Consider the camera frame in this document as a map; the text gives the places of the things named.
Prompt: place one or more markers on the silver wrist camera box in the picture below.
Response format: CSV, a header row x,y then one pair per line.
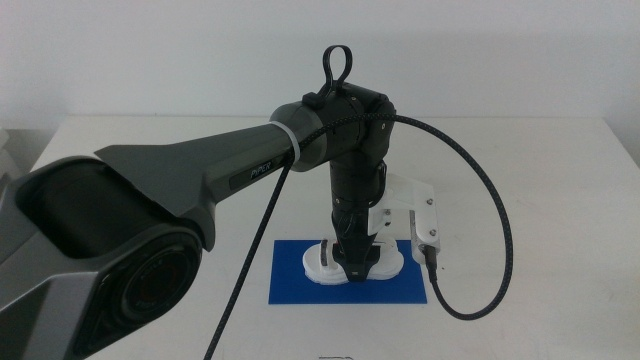
x,y
426,240

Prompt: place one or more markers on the white camera mounting bracket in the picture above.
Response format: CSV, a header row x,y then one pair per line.
x,y
407,197

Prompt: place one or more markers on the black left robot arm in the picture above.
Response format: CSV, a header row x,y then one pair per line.
x,y
175,170

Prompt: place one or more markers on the blue rectangular mat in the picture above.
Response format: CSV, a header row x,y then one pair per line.
x,y
289,290

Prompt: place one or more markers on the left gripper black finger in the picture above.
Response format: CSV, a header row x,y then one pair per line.
x,y
356,267

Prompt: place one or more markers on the white zip tie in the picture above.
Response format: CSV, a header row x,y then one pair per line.
x,y
292,142

